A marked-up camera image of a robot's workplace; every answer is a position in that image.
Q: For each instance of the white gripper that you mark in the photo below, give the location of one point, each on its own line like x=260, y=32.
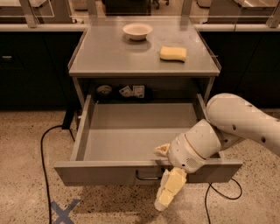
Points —
x=183, y=153

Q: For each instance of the grey top drawer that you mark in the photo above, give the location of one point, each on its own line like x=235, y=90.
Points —
x=115, y=145

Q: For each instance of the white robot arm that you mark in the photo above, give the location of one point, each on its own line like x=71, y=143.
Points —
x=228, y=119

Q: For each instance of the grey drawer cabinet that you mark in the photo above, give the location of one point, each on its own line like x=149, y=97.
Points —
x=107, y=56

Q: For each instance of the white tag card right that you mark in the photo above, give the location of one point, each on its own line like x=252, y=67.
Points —
x=138, y=91

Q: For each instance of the white tag card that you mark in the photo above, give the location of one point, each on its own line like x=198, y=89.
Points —
x=138, y=91
x=126, y=92

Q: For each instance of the white tag card left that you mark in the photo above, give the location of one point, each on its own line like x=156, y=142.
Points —
x=126, y=92

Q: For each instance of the yellow sponge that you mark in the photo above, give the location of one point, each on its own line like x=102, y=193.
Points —
x=173, y=53

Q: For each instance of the blue tape cross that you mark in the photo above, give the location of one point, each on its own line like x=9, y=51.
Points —
x=63, y=214

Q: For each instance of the white bowl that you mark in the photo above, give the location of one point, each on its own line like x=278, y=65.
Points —
x=137, y=31

